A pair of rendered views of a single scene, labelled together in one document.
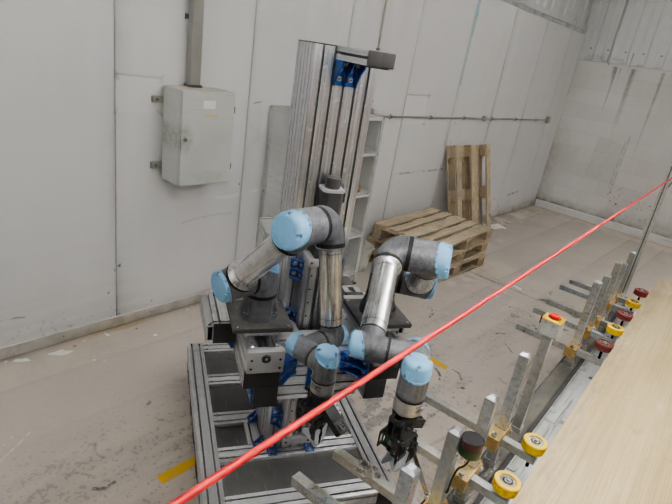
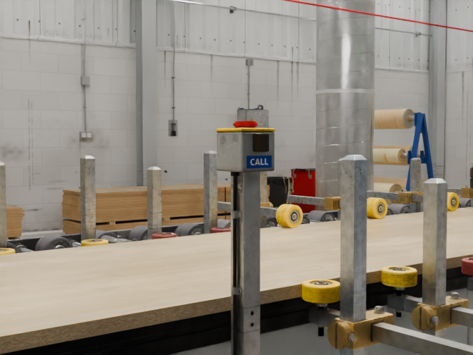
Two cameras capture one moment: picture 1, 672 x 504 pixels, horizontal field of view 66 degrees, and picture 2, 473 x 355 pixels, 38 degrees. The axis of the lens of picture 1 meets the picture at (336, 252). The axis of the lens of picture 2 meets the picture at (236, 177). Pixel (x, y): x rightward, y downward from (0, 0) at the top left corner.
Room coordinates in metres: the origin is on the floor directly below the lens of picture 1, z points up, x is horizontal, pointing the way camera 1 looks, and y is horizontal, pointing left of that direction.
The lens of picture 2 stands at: (2.82, -0.54, 1.20)
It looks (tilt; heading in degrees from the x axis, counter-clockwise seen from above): 3 degrees down; 196
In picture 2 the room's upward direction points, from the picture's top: straight up
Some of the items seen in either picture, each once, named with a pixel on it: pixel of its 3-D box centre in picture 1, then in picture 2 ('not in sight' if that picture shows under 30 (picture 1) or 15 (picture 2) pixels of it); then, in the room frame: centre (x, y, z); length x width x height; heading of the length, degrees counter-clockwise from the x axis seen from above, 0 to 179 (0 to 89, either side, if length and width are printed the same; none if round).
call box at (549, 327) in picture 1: (551, 326); (245, 151); (1.74, -0.84, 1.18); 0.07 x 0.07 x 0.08; 54
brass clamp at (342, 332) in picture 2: (497, 434); (360, 329); (1.51, -0.67, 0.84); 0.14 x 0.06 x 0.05; 144
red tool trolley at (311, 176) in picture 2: not in sight; (317, 195); (-7.14, -2.20, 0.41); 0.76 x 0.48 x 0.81; 148
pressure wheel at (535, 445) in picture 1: (531, 452); (321, 308); (1.42, -0.76, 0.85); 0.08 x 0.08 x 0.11
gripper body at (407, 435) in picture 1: (400, 429); not in sight; (1.09, -0.24, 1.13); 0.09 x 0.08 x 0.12; 143
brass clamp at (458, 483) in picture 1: (466, 472); (440, 313); (1.31, -0.53, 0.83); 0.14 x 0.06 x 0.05; 144
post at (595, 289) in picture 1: (582, 324); not in sight; (2.34, -1.27, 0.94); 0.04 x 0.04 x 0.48; 54
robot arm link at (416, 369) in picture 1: (414, 377); not in sight; (1.10, -0.24, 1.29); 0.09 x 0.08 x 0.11; 173
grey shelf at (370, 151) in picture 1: (317, 204); not in sight; (4.23, 0.22, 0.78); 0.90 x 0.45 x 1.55; 141
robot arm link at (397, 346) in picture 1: (409, 355); not in sight; (1.20, -0.24, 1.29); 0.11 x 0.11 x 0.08; 83
